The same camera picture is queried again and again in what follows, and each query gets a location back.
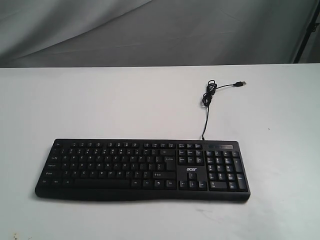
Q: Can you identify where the black acer keyboard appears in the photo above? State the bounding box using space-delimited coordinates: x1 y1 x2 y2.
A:
35 138 251 202

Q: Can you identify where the black USB cable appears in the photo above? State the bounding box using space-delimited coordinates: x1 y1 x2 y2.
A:
200 79 248 141

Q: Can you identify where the grey backdrop cloth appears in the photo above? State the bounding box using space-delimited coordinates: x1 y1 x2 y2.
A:
0 0 317 68

